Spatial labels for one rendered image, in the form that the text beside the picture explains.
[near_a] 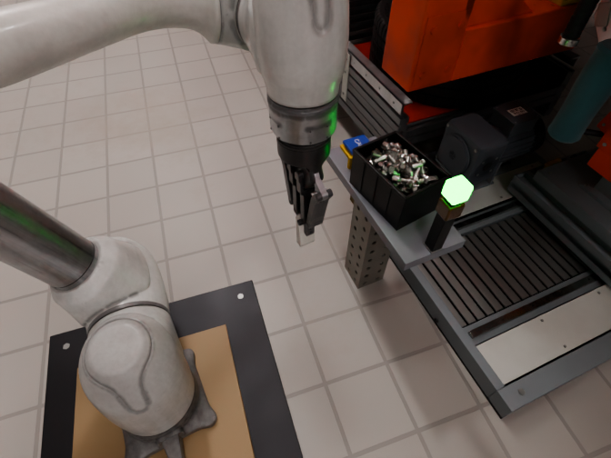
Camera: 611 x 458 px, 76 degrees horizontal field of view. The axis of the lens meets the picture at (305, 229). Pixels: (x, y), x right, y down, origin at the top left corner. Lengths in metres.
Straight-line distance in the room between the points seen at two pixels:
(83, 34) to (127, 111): 1.81
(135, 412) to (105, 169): 1.38
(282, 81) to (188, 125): 1.64
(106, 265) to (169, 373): 0.23
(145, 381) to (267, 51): 0.52
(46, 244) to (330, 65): 0.53
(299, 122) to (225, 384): 0.63
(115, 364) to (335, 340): 0.76
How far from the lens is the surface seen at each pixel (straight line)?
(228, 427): 0.90
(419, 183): 0.94
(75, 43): 0.48
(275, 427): 0.91
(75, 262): 0.78
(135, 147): 2.03
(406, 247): 0.95
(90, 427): 0.99
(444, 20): 1.24
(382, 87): 1.58
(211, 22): 0.56
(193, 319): 1.03
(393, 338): 1.32
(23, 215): 0.73
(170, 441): 0.89
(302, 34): 0.43
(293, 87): 0.46
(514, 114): 1.49
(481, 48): 1.40
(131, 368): 0.70
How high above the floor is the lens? 1.19
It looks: 52 degrees down
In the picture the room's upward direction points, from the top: straight up
